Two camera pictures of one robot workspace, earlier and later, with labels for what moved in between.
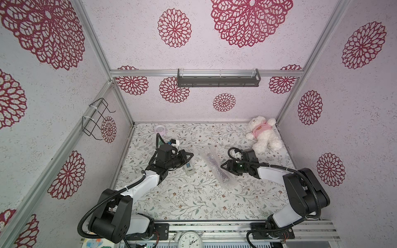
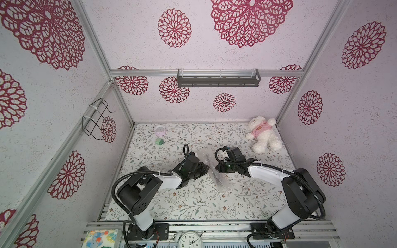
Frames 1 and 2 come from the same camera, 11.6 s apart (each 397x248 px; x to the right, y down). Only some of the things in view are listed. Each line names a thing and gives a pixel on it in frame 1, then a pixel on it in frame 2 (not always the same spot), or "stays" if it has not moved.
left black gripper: (182, 154) to (203, 169)
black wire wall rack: (89, 124) stays
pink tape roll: (160, 129) stays
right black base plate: (285, 234) stays
